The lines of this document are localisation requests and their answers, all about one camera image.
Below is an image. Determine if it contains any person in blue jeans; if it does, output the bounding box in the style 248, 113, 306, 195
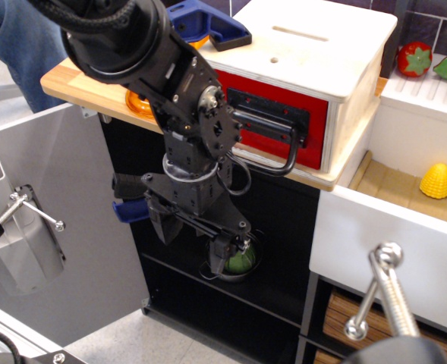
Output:
0, 0, 67, 113

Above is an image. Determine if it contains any blue black clamp lower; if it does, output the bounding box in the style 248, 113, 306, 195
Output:
112, 173, 149, 224

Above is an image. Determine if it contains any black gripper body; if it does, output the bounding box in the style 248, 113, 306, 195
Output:
142, 157, 251, 240

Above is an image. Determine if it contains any metal pot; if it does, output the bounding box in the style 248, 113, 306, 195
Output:
198, 230, 266, 283

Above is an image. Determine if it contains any blue black clamp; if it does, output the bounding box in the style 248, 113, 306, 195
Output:
112, 173, 149, 224
167, 1, 253, 52

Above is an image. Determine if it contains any black cable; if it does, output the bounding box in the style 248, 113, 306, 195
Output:
0, 328, 22, 364

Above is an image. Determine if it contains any red toy strawberry left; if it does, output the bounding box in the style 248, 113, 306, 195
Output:
397, 42, 433, 77

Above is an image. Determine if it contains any black cabinet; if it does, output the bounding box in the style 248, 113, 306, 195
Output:
99, 113, 323, 364

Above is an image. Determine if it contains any white wooden box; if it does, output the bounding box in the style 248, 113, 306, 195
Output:
200, 1, 397, 174

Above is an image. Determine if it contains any metal clamp screw left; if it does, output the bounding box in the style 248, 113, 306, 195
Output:
0, 192, 66, 247

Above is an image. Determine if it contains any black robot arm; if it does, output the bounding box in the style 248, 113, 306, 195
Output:
33, 1, 250, 275

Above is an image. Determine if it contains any yellow toy corn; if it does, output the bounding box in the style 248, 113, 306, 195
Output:
419, 163, 447, 199

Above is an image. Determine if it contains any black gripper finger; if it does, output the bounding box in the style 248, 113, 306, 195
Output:
209, 234, 244, 275
146, 196, 184, 245

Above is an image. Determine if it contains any green toy vegetable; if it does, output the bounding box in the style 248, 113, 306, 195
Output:
225, 243, 257, 275

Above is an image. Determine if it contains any white toy sink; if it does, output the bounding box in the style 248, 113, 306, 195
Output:
309, 71, 447, 331

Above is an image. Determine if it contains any red drawer front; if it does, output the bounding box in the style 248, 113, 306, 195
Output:
217, 70, 329, 170

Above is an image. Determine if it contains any wooden basket drawer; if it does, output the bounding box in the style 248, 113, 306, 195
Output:
323, 288, 447, 355

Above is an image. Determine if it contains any black drawer handle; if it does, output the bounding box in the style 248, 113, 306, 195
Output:
227, 88, 310, 177

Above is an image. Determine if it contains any orange translucent bowl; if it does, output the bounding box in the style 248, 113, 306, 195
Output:
125, 90, 155, 120

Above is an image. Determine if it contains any grey plastic panel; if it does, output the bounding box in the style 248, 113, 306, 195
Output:
0, 104, 146, 346

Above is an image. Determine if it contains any blue black clamp top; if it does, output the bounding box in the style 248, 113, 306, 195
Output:
167, 1, 253, 52

